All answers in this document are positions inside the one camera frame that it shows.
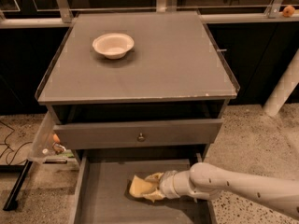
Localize black metal floor bar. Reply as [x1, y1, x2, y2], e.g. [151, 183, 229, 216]
[0, 160, 33, 211]

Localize yellow sponge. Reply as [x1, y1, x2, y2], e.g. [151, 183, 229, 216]
[129, 175, 156, 198]

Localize white paper bowl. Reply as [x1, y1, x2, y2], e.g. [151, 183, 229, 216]
[93, 33, 135, 60]

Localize orange ball on rail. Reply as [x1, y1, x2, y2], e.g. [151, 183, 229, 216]
[282, 6, 295, 17]

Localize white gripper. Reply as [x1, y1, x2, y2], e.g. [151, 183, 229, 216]
[143, 171, 194, 203]

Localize grey drawer cabinet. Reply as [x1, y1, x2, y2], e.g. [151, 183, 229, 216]
[34, 10, 241, 224]

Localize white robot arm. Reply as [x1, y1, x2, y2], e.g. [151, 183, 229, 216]
[144, 162, 299, 218]

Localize open grey middle drawer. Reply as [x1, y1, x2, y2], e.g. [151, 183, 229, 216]
[69, 150, 217, 224]

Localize small orange object in bin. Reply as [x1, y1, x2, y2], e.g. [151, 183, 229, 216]
[52, 133, 61, 144]

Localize round metal drawer knob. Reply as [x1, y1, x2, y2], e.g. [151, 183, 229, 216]
[137, 133, 145, 142]

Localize metal railing frame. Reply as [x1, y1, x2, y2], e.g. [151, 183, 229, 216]
[0, 0, 299, 29]

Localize black floor cables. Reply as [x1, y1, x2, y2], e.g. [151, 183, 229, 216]
[0, 119, 33, 166]

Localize clear plastic side bin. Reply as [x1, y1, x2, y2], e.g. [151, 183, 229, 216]
[28, 112, 74, 164]

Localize grey upper drawer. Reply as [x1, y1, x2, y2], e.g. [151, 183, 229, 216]
[53, 119, 223, 149]

